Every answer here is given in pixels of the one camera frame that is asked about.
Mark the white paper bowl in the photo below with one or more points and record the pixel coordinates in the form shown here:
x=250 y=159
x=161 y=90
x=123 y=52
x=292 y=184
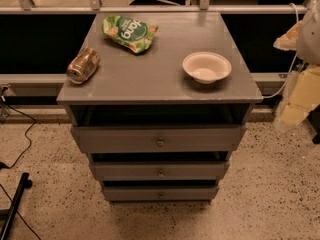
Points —
x=206 y=67

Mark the metal window railing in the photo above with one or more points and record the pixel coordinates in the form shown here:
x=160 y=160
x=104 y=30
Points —
x=153 y=4

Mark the black stand leg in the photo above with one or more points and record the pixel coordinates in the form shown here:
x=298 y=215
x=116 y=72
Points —
x=7 y=215

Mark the grey middle drawer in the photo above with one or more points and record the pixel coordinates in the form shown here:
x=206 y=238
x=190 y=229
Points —
x=140 y=171

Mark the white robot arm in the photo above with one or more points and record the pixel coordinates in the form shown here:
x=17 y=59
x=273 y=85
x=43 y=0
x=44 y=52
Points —
x=308 y=44

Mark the grey drawer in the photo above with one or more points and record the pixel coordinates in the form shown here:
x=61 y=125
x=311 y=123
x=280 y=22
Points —
x=148 y=140
x=140 y=171
x=124 y=194

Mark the green chip bag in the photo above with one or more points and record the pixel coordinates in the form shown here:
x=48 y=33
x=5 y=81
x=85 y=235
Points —
x=130 y=33

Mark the grey wooden drawer cabinet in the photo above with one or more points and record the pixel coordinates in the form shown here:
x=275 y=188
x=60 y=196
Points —
x=153 y=91

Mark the gold soda can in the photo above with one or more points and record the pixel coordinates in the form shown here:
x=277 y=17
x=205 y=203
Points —
x=83 y=66

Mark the grey bottom drawer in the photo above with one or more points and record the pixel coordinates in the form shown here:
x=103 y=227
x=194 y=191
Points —
x=124 y=194

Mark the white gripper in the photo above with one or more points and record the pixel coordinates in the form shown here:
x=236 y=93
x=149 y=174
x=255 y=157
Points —
x=310 y=39

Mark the grey top drawer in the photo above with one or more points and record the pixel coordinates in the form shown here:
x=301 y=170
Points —
x=148 y=140

